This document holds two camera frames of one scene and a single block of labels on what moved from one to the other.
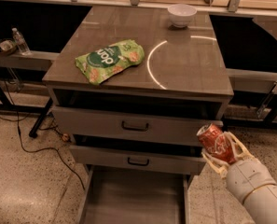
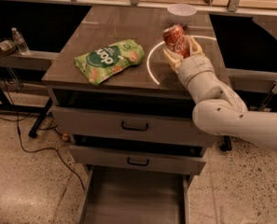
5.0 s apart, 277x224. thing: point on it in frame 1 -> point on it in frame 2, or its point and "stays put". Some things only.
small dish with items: x=2 y=47 stays put
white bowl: x=180 y=15 stays put
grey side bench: x=35 y=61 stays put
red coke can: x=214 y=141 -> x=174 y=37
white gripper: x=249 y=177 -> x=194 y=68
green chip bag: x=110 y=60 stays put
